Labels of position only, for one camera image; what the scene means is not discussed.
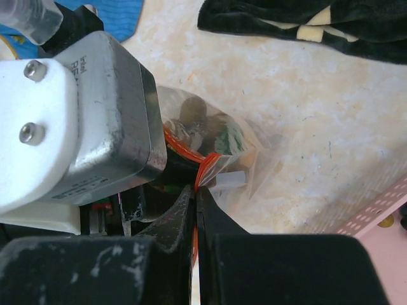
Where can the black grape bunch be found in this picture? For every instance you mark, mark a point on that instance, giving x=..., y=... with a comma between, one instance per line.
x=403, y=214

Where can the brown longan bunch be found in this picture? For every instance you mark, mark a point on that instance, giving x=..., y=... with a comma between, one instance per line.
x=205, y=129

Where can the blue cloth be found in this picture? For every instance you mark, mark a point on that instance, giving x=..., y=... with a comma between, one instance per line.
x=120, y=18

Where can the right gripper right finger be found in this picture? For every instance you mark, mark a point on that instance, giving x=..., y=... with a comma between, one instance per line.
x=237, y=267

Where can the black floral pillow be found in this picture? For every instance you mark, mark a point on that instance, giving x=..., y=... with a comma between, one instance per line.
x=375, y=30

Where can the clear zip top bag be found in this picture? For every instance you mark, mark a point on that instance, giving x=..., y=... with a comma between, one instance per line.
x=233, y=157

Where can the pink plastic basket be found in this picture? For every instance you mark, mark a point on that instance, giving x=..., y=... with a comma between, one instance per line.
x=357, y=214

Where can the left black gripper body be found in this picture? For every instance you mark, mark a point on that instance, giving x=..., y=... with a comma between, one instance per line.
x=125, y=213

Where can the loose brown longan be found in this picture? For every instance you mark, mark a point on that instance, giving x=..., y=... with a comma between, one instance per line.
x=387, y=222

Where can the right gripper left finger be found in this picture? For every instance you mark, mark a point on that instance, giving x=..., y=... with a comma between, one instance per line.
x=152, y=267

